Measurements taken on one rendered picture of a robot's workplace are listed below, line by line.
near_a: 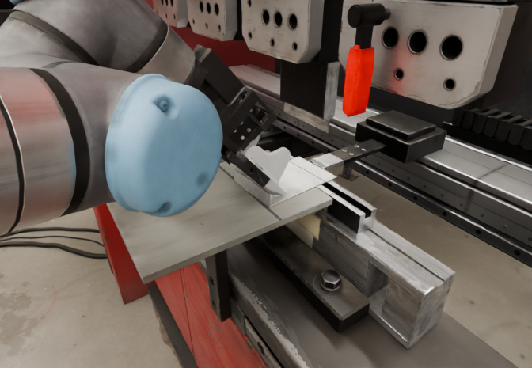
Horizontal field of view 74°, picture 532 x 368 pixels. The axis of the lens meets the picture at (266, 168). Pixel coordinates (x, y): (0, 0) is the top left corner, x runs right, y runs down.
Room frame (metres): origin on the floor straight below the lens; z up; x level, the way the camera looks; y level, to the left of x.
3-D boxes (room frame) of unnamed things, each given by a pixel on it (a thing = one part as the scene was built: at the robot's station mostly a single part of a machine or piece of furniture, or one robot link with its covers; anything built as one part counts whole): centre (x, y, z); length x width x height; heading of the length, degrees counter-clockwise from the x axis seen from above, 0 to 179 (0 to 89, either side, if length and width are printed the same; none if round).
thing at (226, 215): (0.41, 0.07, 1.00); 0.26 x 0.18 x 0.01; 124
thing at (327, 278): (0.34, -0.09, 0.91); 0.03 x 0.03 x 0.02
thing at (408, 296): (0.45, -0.09, 0.92); 0.39 x 0.06 x 0.10; 34
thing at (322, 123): (0.49, -0.06, 1.13); 0.10 x 0.02 x 0.10; 34
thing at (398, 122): (0.57, -0.19, 1.01); 0.26 x 0.12 x 0.05; 124
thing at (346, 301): (0.43, -0.03, 0.89); 0.30 x 0.05 x 0.03; 34
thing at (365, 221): (0.46, -0.08, 0.99); 0.20 x 0.03 x 0.03; 34
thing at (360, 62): (0.33, -0.09, 1.20); 0.04 x 0.02 x 0.10; 124
